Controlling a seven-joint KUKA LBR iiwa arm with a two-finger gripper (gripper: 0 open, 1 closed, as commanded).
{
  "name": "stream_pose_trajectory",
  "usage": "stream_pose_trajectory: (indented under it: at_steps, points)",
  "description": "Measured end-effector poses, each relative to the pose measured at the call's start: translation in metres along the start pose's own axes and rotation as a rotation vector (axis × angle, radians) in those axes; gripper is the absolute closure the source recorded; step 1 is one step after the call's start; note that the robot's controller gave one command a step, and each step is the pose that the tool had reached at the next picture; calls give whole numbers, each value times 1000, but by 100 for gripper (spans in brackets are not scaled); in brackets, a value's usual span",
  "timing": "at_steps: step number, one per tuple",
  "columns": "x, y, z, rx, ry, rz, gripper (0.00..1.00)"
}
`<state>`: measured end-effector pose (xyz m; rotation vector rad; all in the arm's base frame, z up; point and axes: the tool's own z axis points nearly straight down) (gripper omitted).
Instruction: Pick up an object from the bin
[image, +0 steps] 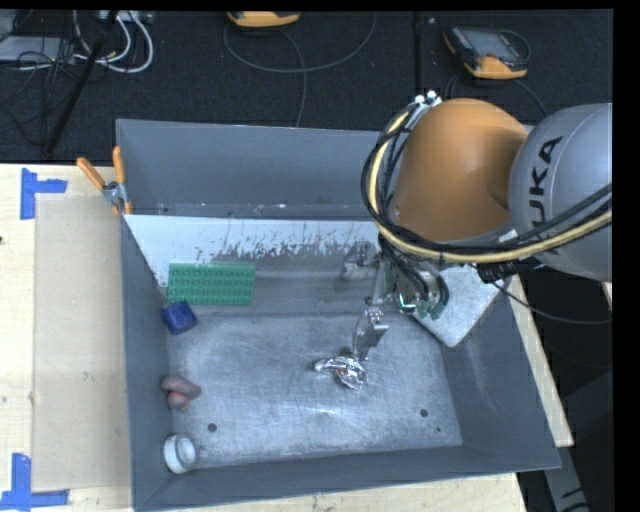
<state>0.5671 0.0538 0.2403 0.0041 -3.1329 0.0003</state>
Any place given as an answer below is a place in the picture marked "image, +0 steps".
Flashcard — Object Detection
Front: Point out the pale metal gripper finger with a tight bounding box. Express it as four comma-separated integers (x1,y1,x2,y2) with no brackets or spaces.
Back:
334,241,378,292
352,308,391,363

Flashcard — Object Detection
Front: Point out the crumpled silver foil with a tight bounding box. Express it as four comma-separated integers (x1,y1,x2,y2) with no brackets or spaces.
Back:
313,355,369,391

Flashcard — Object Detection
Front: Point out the grey metal bin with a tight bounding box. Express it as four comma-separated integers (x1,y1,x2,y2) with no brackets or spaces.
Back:
115,118,563,512

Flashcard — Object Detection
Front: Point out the green studded flat block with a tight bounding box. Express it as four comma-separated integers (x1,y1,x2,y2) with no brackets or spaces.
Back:
166,262,258,308

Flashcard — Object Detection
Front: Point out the blue cylinder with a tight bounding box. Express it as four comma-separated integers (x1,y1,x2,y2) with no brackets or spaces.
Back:
160,300,199,336

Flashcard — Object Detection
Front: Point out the pink soft toy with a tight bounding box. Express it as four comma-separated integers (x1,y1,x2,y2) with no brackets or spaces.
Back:
160,374,203,412

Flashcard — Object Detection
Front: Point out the white round cap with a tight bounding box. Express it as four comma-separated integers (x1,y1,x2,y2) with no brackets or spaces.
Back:
162,433,198,475

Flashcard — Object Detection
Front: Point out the pale flat board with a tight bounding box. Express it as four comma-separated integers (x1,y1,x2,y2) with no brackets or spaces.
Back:
30,193,132,493

